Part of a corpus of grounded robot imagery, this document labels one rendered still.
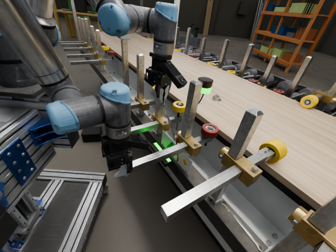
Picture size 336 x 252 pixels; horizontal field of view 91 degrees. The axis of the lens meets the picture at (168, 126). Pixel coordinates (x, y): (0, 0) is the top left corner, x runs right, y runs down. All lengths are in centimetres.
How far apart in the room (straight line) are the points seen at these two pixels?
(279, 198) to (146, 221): 97
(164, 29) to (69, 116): 40
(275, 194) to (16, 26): 96
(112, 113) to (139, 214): 116
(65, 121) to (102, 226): 117
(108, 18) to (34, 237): 122
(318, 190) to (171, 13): 76
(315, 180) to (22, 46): 94
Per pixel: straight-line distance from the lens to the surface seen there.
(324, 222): 55
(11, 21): 48
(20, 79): 89
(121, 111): 45
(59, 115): 42
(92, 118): 43
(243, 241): 77
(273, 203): 90
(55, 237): 133
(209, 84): 67
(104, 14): 54
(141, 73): 108
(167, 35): 63
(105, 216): 153
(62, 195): 147
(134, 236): 145
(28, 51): 49
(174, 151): 71
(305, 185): 77
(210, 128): 81
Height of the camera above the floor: 135
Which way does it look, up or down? 36 degrees down
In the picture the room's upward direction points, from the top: 7 degrees clockwise
